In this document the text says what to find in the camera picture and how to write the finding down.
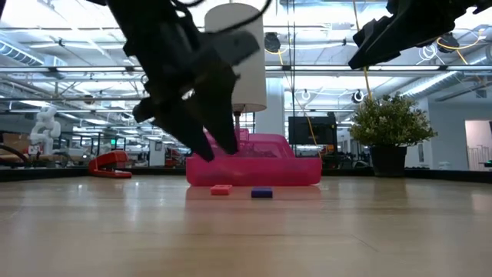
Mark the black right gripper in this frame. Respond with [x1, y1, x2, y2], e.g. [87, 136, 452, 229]
[347, 0, 474, 70]

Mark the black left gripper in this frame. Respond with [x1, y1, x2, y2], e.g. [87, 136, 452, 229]
[109, 0, 262, 162]

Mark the white cup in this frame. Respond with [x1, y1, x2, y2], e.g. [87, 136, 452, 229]
[204, 2, 268, 135]

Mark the pink eraser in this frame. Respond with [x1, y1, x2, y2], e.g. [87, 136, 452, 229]
[210, 184, 234, 196]

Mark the small potted green plant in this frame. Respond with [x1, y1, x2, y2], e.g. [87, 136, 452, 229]
[348, 94, 438, 178]

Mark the pink plastic pencil box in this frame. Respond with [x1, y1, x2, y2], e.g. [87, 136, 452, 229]
[185, 129, 323, 188]

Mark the blue eraser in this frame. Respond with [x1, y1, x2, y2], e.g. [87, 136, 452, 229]
[251, 186, 274, 199]

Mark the red stapler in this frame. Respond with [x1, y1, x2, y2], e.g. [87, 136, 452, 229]
[88, 150, 133, 179]

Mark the black keyboard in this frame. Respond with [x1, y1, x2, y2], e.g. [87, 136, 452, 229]
[288, 112, 338, 146]

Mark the yellow hanging cable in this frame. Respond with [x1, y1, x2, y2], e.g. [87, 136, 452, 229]
[352, 0, 373, 100]

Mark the black coiled hanging cable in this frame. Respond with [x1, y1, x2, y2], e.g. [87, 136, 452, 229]
[291, 0, 297, 153]

